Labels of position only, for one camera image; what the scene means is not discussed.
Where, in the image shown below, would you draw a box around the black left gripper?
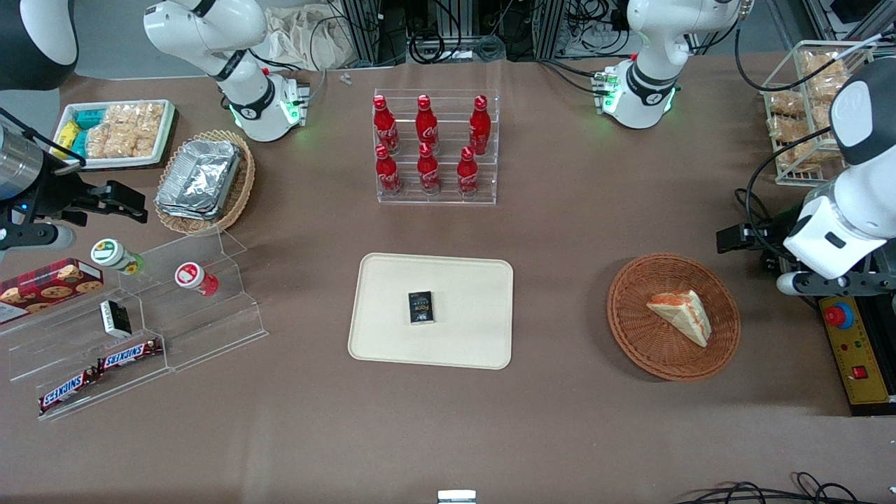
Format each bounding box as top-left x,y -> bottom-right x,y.
715,207 -> 806,261

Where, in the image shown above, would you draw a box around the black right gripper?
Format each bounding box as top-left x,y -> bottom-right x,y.
0,150 -> 149,242

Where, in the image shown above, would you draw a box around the triangular sandwich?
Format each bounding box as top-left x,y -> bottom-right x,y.
646,290 -> 713,349

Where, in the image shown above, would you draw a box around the white rectangular snack tray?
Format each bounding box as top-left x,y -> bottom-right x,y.
52,99 -> 176,171

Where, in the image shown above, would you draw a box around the aluminium foil tray stack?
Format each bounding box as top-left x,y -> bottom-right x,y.
155,139 -> 243,222

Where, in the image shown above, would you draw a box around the round brown wicker basket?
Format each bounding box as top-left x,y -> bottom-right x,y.
607,253 -> 741,382

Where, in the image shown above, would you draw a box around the oval light wicker basket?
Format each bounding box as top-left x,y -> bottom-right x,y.
154,129 -> 256,237

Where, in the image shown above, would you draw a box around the cream plastic tray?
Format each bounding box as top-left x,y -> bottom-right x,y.
349,253 -> 515,370

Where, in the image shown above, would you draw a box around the green cup with sunflower lid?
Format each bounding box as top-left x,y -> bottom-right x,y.
90,239 -> 145,276

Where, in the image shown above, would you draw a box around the red cup with white lid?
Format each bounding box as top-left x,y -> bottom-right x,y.
174,262 -> 220,298

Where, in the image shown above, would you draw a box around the red cookie box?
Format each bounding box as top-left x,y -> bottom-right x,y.
0,258 -> 105,325

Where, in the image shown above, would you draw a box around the small black white box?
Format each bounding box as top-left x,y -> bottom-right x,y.
99,300 -> 133,339

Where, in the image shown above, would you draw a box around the snickers chocolate bar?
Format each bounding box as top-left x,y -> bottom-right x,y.
38,370 -> 99,413
96,339 -> 164,372

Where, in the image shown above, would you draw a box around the clear acrylic stepped shelf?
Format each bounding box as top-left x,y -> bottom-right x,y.
0,225 -> 270,421

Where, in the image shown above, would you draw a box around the yellow emergency stop box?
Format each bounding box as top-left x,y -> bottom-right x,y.
818,294 -> 896,407

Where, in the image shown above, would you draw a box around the crumpled beige bag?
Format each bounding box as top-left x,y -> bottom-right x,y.
265,6 -> 354,71

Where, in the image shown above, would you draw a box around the red cola bottle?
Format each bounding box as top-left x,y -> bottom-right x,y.
468,95 -> 492,156
456,146 -> 480,198
374,144 -> 403,197
416,94 -> 440,155
416,143 -> 442,195
372,95 -> 400,155

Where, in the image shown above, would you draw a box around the clear acrylic bottle rack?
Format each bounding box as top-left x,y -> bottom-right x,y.
373,89 -> 499,207

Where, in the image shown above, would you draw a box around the black appliance power cable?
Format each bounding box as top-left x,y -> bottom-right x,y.
733,187 -> 779,242

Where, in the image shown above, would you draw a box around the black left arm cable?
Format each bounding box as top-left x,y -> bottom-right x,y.
734,14 -> 879,242

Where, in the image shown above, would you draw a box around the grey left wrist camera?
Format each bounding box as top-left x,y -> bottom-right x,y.
776,269 -> 896,297

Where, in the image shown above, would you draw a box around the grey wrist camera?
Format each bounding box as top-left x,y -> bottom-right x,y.
776,269 -> 896,297
0,223 -> 75,254

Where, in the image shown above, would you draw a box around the white wire rack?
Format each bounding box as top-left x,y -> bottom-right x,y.
760,41 -> 877,188

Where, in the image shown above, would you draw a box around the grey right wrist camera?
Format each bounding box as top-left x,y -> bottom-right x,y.
0,223 -> 75,254

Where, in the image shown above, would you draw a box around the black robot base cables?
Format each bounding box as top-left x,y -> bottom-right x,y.
538,57 -> 604,96

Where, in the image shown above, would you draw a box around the black floor cable bundle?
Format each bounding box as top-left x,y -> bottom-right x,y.
673,472 -> 872,504

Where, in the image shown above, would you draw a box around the aluminium frame post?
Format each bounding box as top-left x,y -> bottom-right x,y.
342,0 -> 408,68
533,0 -> 569,61

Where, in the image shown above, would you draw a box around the black background cable bundle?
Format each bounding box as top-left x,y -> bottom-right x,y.
408,0 -> 508,65

